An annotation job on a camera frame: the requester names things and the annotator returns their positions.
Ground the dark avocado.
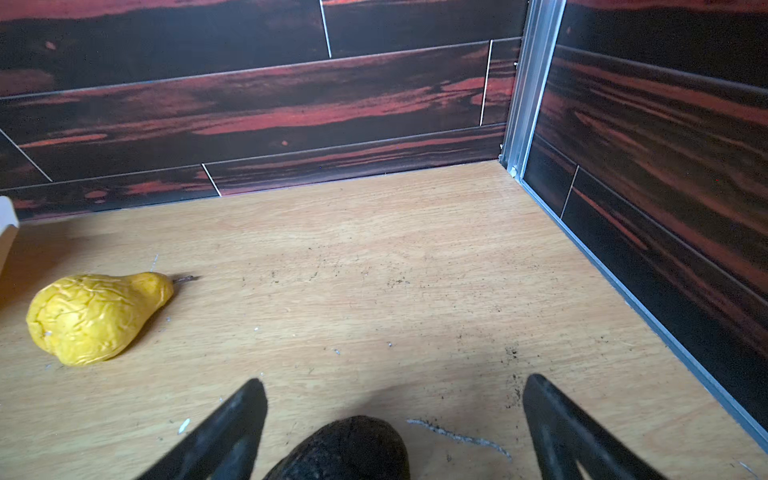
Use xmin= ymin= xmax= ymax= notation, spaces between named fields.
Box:
xmin=266 ymin=415 xmax=411 ymax=480

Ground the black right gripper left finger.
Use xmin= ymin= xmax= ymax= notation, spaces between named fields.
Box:
xmin=140 ymin=378 xmax=268 ymax=480

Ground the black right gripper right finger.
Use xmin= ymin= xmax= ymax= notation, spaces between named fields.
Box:
xmin=522 ymin=374 xmax=663 ymax=479

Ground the pink faceted fruit bowl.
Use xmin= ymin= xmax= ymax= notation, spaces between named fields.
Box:
xmin=0 ymin=196 xmax=19 ymax=270

